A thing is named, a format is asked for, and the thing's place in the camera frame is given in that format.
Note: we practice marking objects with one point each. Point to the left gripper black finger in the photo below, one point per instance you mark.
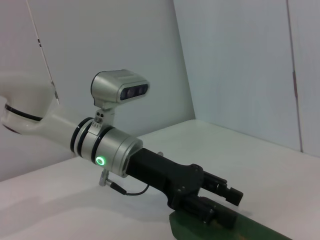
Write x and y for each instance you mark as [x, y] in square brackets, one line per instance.
[232, 195]
[215, 211]

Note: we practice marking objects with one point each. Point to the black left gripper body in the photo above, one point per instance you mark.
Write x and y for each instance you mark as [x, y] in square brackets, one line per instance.
[162, 175]

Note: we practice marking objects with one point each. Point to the green glasses case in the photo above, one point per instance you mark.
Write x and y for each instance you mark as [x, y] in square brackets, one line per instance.
[250, 230]

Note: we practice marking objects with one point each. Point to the white and silver left arm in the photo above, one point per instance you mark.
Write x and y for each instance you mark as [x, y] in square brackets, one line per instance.
[60, 132]

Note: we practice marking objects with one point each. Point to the small silver left wrist stub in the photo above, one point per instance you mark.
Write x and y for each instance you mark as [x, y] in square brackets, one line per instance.
[160, 154]

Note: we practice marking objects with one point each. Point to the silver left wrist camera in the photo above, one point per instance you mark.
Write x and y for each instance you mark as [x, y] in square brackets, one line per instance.
[107, 87]

